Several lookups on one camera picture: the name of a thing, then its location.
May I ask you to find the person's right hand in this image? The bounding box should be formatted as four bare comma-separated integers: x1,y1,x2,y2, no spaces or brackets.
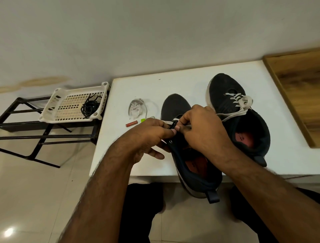
174,104,236,163

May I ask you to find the person's left hand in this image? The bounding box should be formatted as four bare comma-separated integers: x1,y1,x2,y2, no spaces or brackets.
112,117,179,166

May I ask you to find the grey shoelaces bundle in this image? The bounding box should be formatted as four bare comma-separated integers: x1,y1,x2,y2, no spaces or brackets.
148,116,182,132

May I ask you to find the grey shoelace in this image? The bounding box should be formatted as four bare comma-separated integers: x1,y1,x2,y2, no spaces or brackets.
217,91,254,122

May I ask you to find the dark sneaker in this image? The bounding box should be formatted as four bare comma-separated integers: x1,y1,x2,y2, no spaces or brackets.
205,72,272,168
160,93,224,204

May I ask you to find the black shoelace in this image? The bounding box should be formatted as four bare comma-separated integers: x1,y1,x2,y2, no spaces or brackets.
80,97,102,119
84,93,105,115

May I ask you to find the person's right forearm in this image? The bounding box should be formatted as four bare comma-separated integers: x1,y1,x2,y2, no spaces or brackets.
215,148,320,243

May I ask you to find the person's left forearm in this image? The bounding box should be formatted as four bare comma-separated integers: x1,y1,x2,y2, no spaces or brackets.
57,153,138,243

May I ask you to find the crumpled white paper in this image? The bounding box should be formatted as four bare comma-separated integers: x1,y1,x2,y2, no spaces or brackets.
128,97,148,120

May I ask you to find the white perforated plastic tray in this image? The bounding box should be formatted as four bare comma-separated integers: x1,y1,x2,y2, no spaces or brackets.
39,81,111,124

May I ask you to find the wooden board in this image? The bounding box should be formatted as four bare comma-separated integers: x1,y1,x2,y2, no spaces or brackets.
262,47,320,149

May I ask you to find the black metal rack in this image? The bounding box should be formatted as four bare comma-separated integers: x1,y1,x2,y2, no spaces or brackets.
0,95,106,169

